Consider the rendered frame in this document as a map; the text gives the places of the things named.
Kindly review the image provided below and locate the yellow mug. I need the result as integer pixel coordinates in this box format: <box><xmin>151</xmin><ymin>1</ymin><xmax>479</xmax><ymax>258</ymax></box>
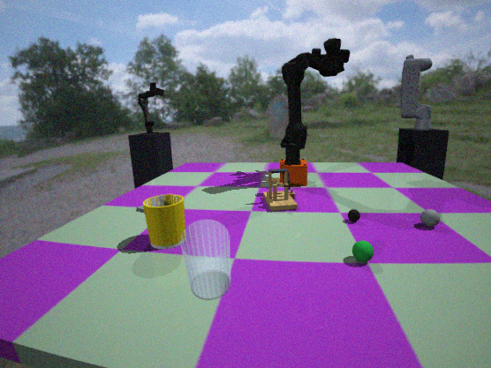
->
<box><xmin>143</xmin><ymin>195</ymin><xmax>185</xmax><ymax>250</ymax></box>

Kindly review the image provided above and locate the green ball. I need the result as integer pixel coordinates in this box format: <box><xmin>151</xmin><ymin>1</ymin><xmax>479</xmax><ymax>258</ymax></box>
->
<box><xmin>352</xmin><ymin>241</ymin><xmax>374</xmax><ymax>262</ymax></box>

